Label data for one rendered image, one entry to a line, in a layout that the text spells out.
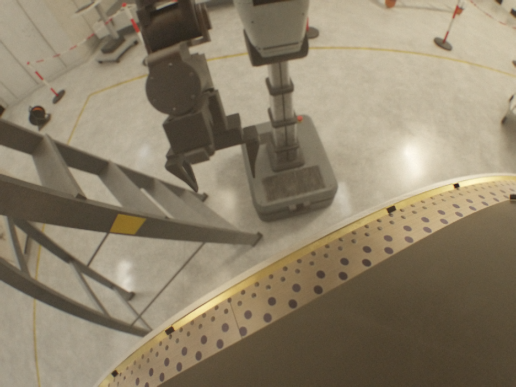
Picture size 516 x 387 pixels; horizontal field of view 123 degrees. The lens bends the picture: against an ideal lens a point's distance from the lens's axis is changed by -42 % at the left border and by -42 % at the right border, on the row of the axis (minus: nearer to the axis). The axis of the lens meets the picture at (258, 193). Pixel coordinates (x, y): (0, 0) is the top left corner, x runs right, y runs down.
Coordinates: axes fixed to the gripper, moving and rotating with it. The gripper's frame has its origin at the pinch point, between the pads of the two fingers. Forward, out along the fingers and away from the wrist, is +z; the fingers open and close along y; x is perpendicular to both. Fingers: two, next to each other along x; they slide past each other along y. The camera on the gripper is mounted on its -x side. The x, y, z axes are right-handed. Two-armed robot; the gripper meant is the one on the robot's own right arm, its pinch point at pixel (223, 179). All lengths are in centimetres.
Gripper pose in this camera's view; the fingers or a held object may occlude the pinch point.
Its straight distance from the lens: 39.0
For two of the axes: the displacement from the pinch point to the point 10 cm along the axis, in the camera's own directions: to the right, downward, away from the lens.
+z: 2.2, 7.8, 5.8
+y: 9.7, -2.4, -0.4
